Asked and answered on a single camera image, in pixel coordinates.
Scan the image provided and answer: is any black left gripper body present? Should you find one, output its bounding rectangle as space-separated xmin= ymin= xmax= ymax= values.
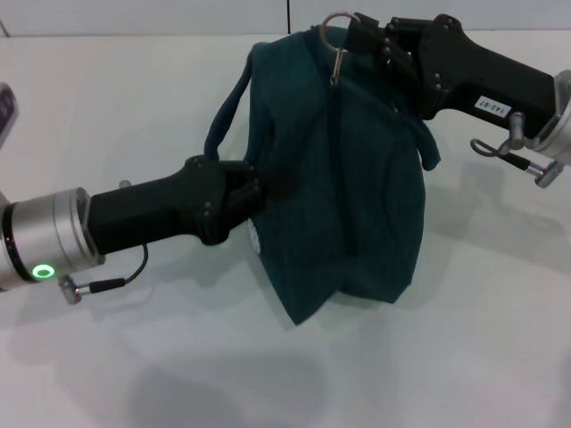
xmin=87 ymin=155 xmax=234 ymax=259

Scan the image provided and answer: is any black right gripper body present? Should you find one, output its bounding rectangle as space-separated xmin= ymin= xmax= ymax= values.
xmin=412 ymin=14 xmax=558 ymax=140

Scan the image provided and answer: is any dark teal insulated lunch bag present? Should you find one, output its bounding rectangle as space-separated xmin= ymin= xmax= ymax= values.
xmin=203 ymin=11 xmax=443 ymax=329

